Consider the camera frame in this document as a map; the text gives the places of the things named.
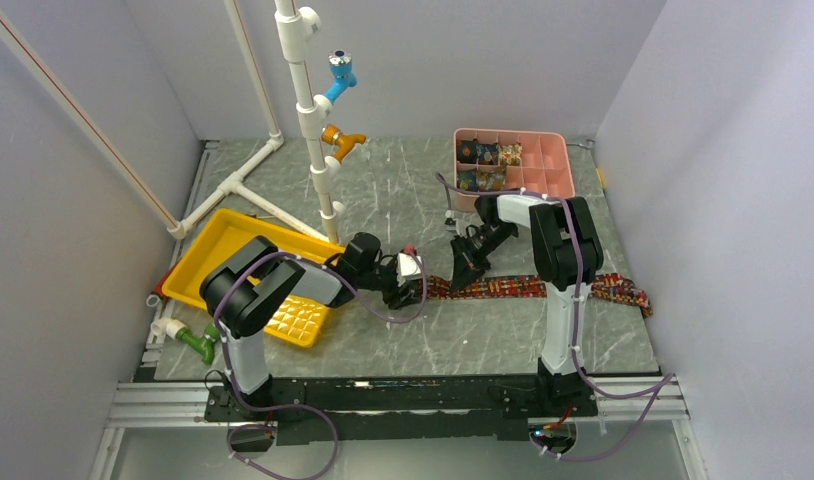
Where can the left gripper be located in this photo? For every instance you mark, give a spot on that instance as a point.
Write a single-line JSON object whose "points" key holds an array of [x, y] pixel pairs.
{"points": [[395, 299]]}

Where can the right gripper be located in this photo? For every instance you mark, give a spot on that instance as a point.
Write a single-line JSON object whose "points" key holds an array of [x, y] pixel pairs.
{"points": [[466, 266]]}

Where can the multicolour patterned necktie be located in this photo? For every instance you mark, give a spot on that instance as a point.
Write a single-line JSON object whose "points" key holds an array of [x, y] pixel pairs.
{"points": [[611, 287]]}

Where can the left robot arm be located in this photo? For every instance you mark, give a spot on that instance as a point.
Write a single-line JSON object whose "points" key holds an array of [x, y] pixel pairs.
{"points": [[244, 292]]}

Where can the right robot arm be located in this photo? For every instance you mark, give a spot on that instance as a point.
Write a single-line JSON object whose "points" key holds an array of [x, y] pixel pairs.
{"points": [[567, 255]]}

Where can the blue dotted rolled tie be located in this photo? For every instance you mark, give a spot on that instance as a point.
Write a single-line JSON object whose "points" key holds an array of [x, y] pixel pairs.
{"points": [[466, 180]]}

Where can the brown patterned rolled tie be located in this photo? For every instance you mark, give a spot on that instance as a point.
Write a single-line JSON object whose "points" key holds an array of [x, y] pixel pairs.
{"points": [[491, 179]]}

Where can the pink divided organizer box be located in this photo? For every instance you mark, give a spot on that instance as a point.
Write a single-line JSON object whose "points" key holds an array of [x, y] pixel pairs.
{"points": [[545, 167]]}

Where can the dark rolled tie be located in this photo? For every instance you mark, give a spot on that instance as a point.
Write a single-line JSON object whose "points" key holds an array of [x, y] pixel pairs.
{"points": [[466, 152]]}

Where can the gold floral rolled tie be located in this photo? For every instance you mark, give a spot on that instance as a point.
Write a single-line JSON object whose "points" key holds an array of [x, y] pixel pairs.
{"points": [[510, 155]]}

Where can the orange plastic faucet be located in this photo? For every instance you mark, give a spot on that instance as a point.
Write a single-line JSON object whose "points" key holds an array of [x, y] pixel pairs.
{"points": [[344, 143]]}

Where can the green plastic faucet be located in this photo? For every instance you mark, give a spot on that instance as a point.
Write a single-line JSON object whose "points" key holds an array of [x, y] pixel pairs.
{"points": [[203, 345]]}

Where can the white pipe with red stripe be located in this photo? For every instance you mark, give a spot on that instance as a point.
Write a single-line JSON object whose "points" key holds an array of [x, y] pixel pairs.
{"points": [[18, 46]]}

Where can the blue plastic faucet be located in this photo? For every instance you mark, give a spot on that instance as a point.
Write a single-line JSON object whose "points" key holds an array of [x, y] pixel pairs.
{"points": [[341, 67]]}

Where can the white PVC pipe stand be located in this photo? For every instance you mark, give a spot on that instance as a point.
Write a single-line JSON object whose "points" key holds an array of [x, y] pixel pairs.
{"points": [[213, 61]]}

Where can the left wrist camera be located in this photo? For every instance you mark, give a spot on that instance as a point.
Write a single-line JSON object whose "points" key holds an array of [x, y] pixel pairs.
{"points": [[409, 267]]}

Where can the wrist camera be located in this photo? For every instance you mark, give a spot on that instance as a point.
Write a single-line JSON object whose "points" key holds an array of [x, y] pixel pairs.
{"points": [[450, 222], [409, 267]]}

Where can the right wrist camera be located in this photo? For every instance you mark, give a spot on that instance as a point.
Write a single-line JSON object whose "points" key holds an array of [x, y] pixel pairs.
{"points": [[450, 222]]}

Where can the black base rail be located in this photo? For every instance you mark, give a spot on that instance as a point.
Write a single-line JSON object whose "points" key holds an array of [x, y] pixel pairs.
{"points": [[306, 410]]}

